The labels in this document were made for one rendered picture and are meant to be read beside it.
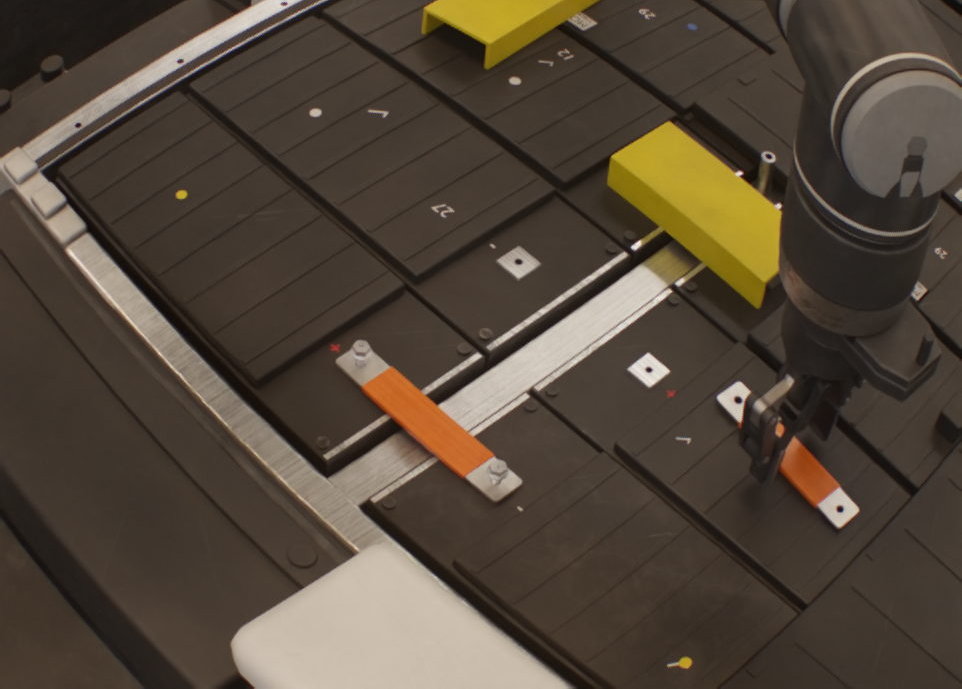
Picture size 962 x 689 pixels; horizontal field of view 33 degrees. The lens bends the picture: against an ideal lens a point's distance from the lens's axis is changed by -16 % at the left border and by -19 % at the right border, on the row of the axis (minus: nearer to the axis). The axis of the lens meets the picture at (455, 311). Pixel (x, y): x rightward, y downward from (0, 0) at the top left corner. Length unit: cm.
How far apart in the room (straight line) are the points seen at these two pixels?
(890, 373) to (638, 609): 24
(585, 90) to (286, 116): 23
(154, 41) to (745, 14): 57
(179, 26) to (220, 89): 29
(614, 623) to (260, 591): 24
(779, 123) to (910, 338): 43
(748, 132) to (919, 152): 51
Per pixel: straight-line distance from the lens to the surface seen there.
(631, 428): 126
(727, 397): 127
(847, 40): 96
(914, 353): 109
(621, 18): 156
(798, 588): 118
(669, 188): 137
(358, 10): 153
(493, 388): 128
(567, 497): 120
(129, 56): 171
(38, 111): 167
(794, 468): 124
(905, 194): 99
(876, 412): 130
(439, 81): 146
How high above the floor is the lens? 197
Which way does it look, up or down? 48 degrees down
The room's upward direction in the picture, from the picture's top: 6 degrees clockwise
